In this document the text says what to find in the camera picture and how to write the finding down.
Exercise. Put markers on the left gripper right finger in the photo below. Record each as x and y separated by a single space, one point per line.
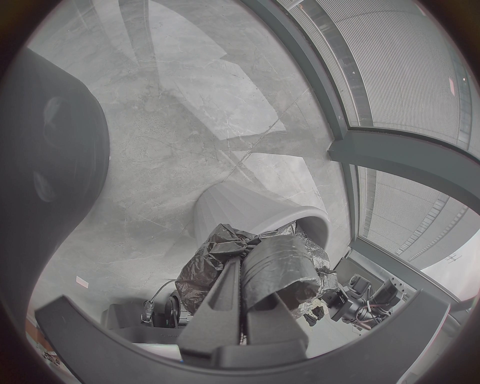
277 326

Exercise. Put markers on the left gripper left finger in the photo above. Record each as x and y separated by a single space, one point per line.
217 315

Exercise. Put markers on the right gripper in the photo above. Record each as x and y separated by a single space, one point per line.
345 307

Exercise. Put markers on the black plastic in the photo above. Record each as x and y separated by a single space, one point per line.
314 315

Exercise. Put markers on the black plastic bag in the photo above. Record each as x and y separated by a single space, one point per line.
277 262

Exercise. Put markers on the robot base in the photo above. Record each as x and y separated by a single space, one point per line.
123 318

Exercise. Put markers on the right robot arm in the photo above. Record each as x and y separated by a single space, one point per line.
382 303

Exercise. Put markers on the white trash bin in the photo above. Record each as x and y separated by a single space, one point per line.
240 210

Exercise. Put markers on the window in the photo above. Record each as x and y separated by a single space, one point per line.
393 157

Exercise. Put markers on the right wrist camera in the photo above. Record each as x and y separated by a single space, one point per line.
359 285

